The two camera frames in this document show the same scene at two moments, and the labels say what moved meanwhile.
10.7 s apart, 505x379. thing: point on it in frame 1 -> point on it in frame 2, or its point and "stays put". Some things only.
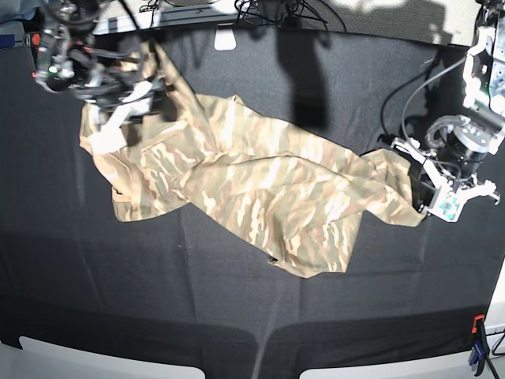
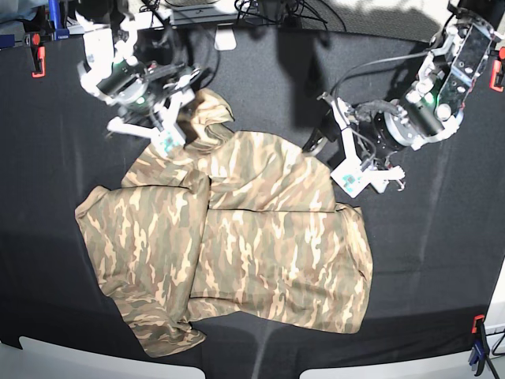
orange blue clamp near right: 480,346 stays put
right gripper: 450,197 -> 352,174
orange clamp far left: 35,41 stays put
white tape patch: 225,39 stays put
